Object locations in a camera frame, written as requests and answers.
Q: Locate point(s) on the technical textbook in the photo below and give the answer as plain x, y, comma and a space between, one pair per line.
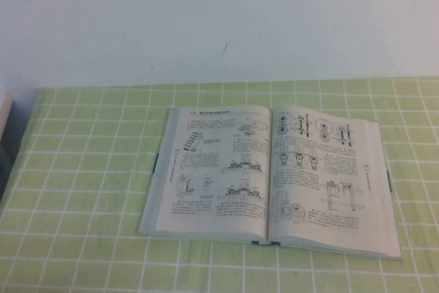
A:
240, 176

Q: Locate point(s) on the green checkered tablecloth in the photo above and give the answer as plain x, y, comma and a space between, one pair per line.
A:
85, 238

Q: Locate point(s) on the white board with beige edge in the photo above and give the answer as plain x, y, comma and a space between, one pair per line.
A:
5, 114

